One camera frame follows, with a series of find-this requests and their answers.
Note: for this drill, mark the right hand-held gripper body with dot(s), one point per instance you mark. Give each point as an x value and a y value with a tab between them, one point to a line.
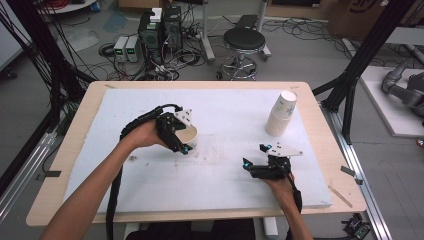
273	171

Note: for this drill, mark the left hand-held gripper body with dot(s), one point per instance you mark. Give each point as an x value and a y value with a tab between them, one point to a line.
166	125

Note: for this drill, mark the white paper cup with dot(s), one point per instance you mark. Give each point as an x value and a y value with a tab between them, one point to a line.
190	136

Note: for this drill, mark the stack of printed paper cups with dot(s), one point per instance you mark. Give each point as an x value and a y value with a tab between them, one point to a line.
280	116

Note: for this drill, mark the person's right hand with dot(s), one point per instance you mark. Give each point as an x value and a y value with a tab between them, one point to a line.
283	191

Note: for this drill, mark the person's left hand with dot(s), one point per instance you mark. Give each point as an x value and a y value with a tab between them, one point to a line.
143	136

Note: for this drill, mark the white foam mat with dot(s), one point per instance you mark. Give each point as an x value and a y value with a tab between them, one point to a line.
216	186

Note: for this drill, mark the white table leg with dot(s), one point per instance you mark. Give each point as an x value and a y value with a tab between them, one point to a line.
270	228

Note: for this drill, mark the thin wooden stick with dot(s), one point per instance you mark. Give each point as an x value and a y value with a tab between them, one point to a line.
340	196

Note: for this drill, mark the grey bench power supply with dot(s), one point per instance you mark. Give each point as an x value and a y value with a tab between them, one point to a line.
132	49
120	48

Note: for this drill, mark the person's dark clothing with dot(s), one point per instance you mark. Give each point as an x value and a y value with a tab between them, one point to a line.
186	232

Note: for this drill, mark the black computer tower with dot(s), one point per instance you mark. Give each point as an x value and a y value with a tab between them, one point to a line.
172	28
150	40

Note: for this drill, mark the grey metal stand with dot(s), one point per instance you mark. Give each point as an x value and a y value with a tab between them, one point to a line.
207	36

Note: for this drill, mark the small circuit board device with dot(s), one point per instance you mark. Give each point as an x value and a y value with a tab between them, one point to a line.
356	227

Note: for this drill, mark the small white box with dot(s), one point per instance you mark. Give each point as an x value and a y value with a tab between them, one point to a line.
156	15

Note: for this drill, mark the black round stool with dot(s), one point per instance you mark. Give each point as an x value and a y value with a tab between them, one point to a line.
244	39

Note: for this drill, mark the white floor board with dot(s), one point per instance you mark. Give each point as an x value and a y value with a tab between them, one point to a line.
390	113

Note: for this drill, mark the blue tape roll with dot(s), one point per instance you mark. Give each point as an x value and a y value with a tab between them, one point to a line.
95	6

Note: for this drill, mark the brown cardboard box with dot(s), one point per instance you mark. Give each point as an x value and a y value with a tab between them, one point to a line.
353	16

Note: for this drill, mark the black metal bracket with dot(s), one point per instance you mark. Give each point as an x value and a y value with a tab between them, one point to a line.
350	173

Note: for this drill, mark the aluminium floor rail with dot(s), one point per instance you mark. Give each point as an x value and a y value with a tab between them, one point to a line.
360	180
23	173

